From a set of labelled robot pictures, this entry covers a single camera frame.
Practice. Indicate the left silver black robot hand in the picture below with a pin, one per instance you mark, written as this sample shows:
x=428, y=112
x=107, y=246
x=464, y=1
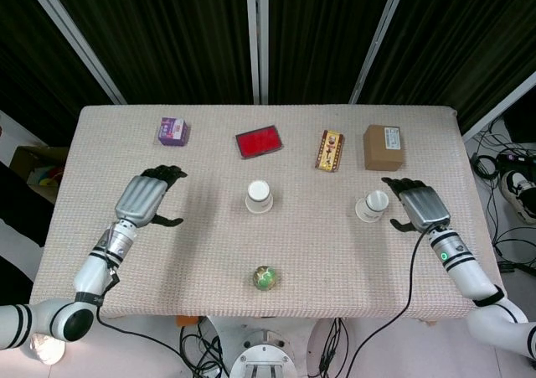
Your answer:
x=140, y=198

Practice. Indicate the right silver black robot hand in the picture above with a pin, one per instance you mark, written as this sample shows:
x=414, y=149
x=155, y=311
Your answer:
x=425, y=206

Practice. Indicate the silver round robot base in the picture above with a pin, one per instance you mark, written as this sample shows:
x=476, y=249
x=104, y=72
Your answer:
x=261, y=357

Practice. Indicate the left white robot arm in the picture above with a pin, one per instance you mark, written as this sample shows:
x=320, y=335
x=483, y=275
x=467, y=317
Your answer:
x=92, y=273

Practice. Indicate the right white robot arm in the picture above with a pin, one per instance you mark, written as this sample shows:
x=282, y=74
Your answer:
x=469, y=273

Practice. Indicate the white paper cup blue band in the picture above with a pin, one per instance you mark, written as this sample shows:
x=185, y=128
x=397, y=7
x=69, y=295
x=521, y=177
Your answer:
x=370, y=208
x=259, y=200

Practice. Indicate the brown cardboard box white label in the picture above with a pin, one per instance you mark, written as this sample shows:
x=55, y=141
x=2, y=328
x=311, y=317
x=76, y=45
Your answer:
x=383, y=149

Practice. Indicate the purple cardboard box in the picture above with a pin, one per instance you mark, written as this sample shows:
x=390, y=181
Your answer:
x=173, y=131

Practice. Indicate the beige woven tablecloth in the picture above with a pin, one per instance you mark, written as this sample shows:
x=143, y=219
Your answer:
x=209, y=248

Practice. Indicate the white black sneaker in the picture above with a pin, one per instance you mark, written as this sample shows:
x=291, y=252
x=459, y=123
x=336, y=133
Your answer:
x=517, y=191

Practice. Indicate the open brown carton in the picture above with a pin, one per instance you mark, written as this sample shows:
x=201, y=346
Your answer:
x=37, y=164

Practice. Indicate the yellow red snack packet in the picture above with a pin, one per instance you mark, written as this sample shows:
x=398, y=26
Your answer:
x=331, y=151

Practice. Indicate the red ink pad case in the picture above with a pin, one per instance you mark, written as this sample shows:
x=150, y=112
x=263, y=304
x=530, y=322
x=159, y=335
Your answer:
x=259, y=141

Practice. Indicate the green gold nesting doll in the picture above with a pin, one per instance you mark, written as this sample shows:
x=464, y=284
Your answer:
x=265, y=277

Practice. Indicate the dark pleated curtain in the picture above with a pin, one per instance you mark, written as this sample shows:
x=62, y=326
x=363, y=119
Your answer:
x=176, y=34

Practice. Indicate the white metal frame post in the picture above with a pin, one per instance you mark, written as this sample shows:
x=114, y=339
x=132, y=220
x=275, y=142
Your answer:
x=75, y=38
x=257, y=38
x=379, y=38
x=498, y=105

